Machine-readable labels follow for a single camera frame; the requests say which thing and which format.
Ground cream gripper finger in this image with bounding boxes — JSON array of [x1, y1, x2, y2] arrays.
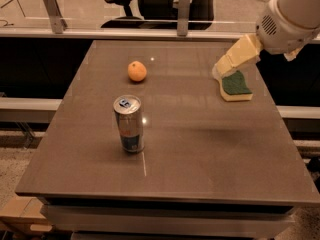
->
[[284, 47, 303, 61], [212, 34, 263, 80]]

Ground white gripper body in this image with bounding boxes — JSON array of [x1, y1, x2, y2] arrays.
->
[[256, 0, 320, 55]]

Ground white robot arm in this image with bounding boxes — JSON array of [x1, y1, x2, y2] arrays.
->
[[212, 0, 320, 80]]

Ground middle metal bracket post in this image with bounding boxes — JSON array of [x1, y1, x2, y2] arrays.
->
[[177, 0, 190, 37]]

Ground left metal bracket post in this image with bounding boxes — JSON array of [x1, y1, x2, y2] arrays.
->
[[43, 0, 67, 34]]

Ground cardboard box under table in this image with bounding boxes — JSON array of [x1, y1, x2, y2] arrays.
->
[[0, 195, 54, 240]]

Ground metal bracket post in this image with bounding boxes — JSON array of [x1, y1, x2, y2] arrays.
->
[[177, 0, 190, 37], [43, 0, 67, 34]]

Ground red bull can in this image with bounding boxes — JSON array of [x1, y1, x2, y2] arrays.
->
[[113, 95, 144, 153]]

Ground green and yellow sponge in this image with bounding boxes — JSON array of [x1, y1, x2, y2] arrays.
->
[[214, 71, 253, 102]]

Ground black office chair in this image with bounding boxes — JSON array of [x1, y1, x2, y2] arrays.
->
[[102, 0, 214, 30]]

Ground orange fruit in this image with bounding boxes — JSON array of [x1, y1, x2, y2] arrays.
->
[[128, 61, 147, 82]]

